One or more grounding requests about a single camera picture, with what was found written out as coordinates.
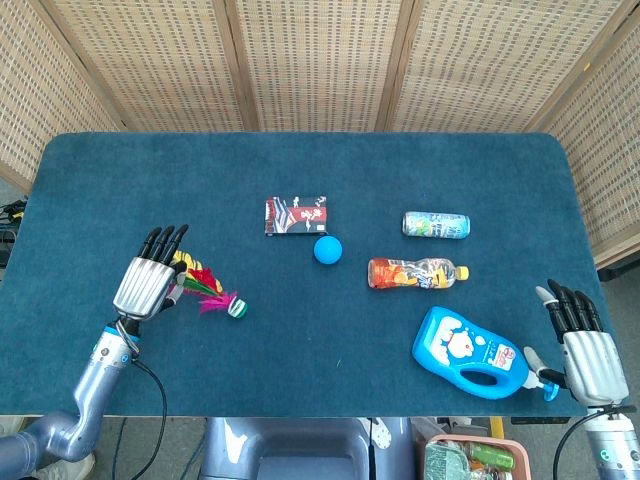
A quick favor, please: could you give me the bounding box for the blue ball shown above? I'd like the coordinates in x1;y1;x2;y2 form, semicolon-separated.
313;235;344;264

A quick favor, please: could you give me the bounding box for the blue detergent jug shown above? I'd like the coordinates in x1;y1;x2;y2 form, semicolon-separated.
411;305;563;402

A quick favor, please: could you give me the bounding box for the orange tea plastic bottle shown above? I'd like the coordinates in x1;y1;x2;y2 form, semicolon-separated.
367;257;471;291

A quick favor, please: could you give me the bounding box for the black power strip with cables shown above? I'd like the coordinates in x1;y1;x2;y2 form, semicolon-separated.
0;198;29;266

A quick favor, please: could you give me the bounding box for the white sneaker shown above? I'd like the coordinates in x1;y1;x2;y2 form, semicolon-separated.
29;452;96;480

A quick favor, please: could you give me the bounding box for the blue felt table mat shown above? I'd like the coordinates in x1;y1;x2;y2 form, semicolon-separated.
0;131;614;419

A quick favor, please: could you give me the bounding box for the green white drink can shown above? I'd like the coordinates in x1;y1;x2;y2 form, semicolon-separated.
401;211;472;240

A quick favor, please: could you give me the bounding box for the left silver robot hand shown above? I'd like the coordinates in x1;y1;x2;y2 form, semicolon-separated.
112;224;190;321

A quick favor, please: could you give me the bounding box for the woven rattan folding screen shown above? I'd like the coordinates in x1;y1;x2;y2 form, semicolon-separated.
0;0;640;271

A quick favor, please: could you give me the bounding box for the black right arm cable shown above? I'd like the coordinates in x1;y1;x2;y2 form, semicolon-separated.
552;407;609;480

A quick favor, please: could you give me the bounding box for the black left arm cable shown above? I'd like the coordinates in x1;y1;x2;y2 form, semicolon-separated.
115;319;169;480

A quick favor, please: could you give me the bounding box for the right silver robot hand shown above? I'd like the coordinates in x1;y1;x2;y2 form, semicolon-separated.
522;278;630;405

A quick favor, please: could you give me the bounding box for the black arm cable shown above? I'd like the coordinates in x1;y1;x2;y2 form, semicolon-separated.
552;407;609;480
115;319;169;480

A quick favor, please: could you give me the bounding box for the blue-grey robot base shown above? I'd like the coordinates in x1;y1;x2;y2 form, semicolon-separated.
198;417;416;480

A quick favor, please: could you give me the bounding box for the red black printed box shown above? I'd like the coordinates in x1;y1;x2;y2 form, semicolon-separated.
263;195;330;238

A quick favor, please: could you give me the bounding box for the colourful feather shuttlecock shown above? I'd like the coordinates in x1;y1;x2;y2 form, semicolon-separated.
168;250;249;320

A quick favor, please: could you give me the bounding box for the pink basket with items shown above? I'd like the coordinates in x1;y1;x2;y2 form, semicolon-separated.
423;433;532;480

